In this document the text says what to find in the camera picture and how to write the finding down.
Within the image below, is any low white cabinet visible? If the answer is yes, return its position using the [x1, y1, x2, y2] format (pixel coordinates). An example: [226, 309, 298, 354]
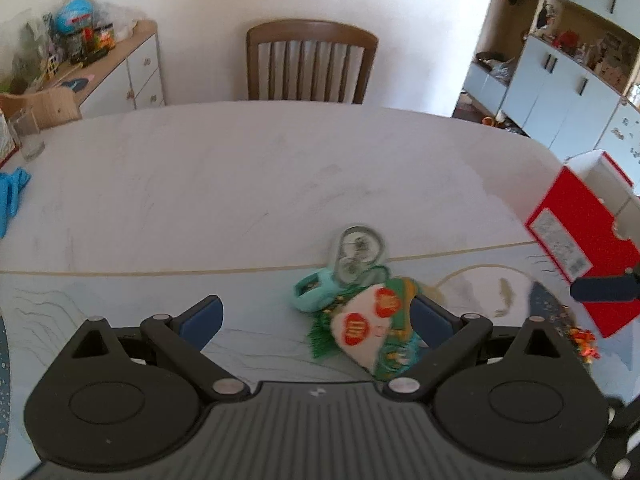
[462, 52, 516, 121]

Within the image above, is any blue cloth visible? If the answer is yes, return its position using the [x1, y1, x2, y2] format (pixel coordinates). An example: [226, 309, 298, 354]
[0, 167, 32, 238]

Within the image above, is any blue printed table mat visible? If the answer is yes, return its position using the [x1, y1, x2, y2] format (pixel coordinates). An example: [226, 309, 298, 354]
[0, 240, 640, 480]

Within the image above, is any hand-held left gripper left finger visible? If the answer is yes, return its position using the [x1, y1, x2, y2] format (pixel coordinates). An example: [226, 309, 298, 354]
[62, 295, 251, 403]

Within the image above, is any colourful snack packet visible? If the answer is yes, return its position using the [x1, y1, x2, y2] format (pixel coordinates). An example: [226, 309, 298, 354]
[312, 277, 431, 378]

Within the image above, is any red cardboard box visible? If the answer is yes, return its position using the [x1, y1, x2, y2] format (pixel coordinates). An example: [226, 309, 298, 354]
[525, 149, 640, 338]

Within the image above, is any clear drinking glass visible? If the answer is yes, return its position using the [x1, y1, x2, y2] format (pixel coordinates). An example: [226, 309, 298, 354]
[7, 107, 47, 162]

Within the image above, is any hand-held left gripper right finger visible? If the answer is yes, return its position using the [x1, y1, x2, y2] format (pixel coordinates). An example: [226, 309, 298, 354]
[382, 292, 581, 403]

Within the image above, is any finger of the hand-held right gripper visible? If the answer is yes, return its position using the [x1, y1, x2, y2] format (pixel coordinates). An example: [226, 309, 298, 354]
[570, 267, 640, 306]
[606, 396, 640, 480]

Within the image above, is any white sideboard with wooden top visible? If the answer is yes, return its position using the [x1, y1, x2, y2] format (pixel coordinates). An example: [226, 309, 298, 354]
[50, 20, 166, 118]

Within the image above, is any light wooden child chair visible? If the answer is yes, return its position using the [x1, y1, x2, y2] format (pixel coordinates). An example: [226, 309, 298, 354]
[0, 87, 82, 128]

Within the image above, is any pile of jars and toys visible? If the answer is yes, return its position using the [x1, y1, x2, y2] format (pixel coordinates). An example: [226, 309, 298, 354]
[0, 0, 138, 93]

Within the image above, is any red plush keychain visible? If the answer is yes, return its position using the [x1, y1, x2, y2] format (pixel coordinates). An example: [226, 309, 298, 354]
[567, 327, 601, 361]

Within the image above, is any white wall cabinet unit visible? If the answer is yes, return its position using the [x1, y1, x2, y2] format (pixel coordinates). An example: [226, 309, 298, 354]
[500, 0, 640, 166]

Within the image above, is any brown wooden chair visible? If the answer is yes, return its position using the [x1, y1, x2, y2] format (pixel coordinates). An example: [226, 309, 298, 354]
[246, 19, 379, 106]

